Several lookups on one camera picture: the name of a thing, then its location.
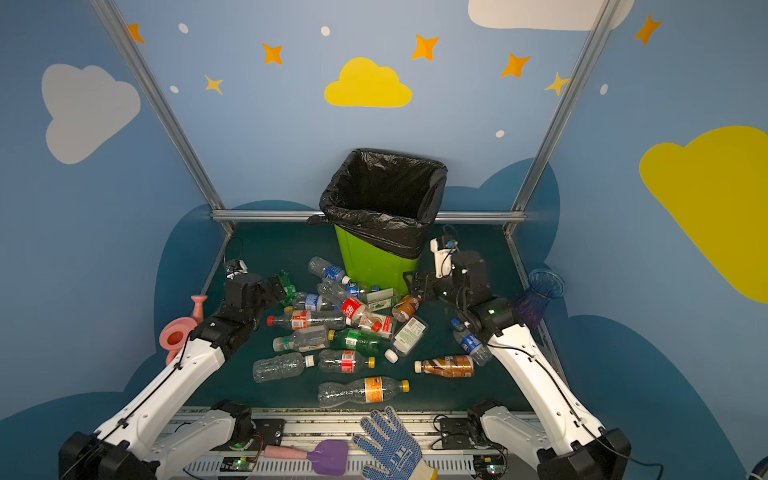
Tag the green label square bottle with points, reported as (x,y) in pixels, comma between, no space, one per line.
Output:
(382,299)

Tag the blue dotted work glove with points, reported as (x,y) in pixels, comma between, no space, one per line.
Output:
(390,444)

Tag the clear bottle orange label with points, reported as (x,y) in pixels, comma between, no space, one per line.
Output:
(369,390)

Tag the clear bottle white cap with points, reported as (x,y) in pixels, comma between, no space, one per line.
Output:
(281,367)

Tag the square bottle white cap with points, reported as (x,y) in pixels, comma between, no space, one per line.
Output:
(406,339)

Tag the aluminium frame rail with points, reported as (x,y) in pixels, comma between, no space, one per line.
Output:
(447,217)

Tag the green bottle yellow cap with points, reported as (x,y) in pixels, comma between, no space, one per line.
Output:
(366,343)

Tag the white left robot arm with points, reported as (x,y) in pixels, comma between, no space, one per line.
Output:
(128,446)

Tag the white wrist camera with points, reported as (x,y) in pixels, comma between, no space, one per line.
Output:
(235,267)
(443,248)

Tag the clear bottle yellow cap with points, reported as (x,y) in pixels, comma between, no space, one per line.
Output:
(343,361)

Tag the blue label bottle behind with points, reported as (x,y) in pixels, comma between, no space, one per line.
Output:
(338,293)

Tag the clear bottle green cap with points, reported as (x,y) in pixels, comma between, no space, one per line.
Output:
(303,340)

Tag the red label juice bottle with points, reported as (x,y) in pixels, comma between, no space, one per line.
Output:
(358,315)

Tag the green plastic bin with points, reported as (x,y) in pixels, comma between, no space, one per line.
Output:
(365,263)

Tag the green plastic soda bottle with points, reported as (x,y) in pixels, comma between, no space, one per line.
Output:
(288,287)

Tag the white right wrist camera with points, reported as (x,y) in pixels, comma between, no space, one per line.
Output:
(443,248)

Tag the purple plastic vase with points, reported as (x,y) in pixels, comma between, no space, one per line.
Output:
(544,286)

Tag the pink toy watering can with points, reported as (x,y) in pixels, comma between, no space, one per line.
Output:
(173,337)

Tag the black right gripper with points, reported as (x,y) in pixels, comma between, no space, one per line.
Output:
(438,282)

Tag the clear bottle red cap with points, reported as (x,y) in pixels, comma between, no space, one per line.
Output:
(301,319)

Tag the brown tea bottle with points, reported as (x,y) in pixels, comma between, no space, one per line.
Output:
(453,366)

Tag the clear bottle blue label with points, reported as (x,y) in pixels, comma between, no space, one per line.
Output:
(326,270)

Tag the small blue label bottle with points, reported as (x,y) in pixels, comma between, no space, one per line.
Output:
(471,345)

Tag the black bin liner bag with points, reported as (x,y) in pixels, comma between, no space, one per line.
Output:
(375,180)

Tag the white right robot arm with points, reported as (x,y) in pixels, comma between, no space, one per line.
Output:
(571,442)

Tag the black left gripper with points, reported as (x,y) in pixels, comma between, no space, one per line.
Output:
(268,290)

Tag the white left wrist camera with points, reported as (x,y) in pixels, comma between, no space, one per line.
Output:
(235,267)

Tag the purple toy shovel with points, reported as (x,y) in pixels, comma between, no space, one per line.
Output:
(328,458)

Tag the brown sauce bottle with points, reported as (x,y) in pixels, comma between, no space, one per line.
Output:
(405,309)

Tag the blue label water bottle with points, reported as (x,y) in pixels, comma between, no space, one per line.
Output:
(312,302)

